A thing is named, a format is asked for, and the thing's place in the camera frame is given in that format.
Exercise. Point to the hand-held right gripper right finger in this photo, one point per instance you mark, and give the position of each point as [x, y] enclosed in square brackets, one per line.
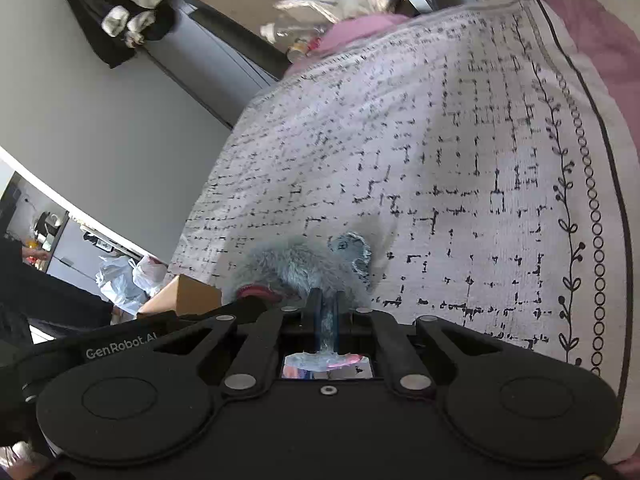
[335, 316]

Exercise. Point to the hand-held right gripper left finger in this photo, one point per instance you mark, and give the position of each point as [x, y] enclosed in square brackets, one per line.
[314, 312]

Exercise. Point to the cardboard box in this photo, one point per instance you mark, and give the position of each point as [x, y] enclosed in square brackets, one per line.
[182, 297]

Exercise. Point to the white black-patterned bedspread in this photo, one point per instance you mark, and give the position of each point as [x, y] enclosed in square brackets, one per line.
[425, 160]

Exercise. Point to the black and white hanging clothes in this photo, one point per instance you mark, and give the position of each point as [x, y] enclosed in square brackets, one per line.
[117, 10]

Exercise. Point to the clear plastic bottle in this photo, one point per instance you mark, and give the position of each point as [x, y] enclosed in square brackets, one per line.
[281, 30]

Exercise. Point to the dark shelf unit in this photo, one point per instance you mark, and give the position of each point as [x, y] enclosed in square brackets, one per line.
[42, 230]

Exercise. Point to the cream pillow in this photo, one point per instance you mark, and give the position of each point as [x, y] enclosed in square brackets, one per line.
[617, 2]

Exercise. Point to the dark cloth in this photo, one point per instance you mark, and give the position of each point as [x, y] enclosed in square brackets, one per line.
[45, 290]

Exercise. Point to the grey wardrobe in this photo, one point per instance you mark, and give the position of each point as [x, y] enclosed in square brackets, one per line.
[225, 60]

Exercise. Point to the red and white plastic bag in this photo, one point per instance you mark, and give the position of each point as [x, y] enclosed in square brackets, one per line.
[149, 269]

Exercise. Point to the pink bed sheet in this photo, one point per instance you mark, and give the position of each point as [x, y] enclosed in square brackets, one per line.
[612, 65]

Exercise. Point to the grey plush toy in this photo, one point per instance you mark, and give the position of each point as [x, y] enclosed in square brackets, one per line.
[300, 265]

